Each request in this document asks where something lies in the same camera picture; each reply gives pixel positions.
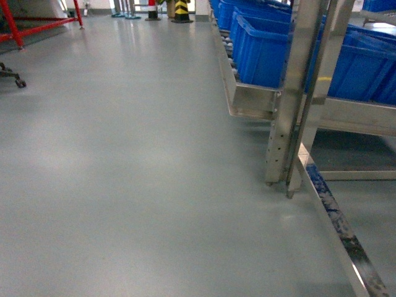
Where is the black office chair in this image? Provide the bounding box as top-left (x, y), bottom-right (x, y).
top-left (0, 62), bottom-right (27, 88)

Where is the red metal frame table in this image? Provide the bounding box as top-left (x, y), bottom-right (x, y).
top-left (1, 1), bottom-right (84, 50)

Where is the large blue crate right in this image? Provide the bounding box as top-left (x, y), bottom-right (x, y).
top-left (230, 7), bottom-right (291, 88)

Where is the stainless steel roller rack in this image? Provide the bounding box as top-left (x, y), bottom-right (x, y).
top-left (212, 1), bottom-right (395, 198)

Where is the large blue crate left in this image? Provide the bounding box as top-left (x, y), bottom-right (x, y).
top-left (328, 25), bottom-right (395, 105)

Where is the yellow black striped bollard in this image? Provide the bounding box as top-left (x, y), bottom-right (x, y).
top-left (171, 0), bottom-right (193, 24)

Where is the red white striped bollard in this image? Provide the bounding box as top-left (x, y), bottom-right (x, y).
top-left (145, 0), bottom-right (160, 21)

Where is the large blue crate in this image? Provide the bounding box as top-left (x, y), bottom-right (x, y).
top-left (328, 25), bottom-right (395, 105)
top-left (230, 7), bottom-right (291, 88)

